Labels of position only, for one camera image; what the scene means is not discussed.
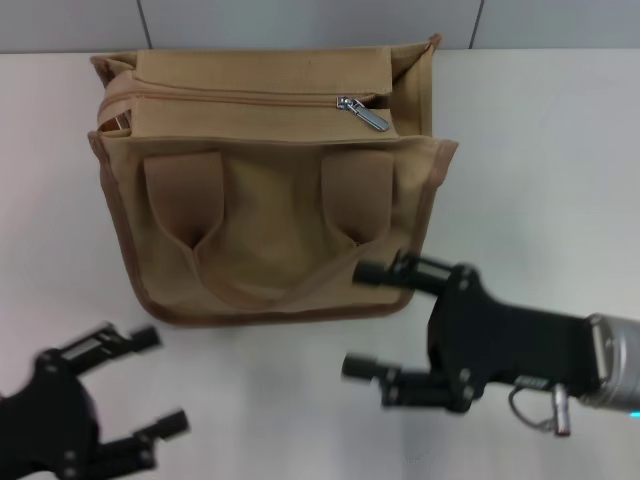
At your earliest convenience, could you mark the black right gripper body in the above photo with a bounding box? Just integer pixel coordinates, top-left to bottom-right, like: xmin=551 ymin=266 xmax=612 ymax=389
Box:
xmin=426 ymin=263 xmax=602 ymax=413

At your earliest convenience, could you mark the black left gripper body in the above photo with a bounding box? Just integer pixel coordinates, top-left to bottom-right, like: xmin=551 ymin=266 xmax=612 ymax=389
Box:
xmin=0 ymin=348 xmax=102 ymax=480

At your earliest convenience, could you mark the khaki fabric food bag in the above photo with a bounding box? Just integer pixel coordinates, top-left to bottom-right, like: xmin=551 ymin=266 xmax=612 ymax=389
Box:
xmin=88 ymin=33 xmax=459 ymax=330

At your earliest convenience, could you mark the silver metal zipper pull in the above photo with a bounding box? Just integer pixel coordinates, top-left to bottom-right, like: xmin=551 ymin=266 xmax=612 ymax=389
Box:
xmin=336 ymin=95 xmax=390 ymax=133

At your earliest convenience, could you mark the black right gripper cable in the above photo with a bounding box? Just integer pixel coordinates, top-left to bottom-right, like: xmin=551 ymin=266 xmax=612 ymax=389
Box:
xmin=508 ymin=379 xmax=574 ymax=438

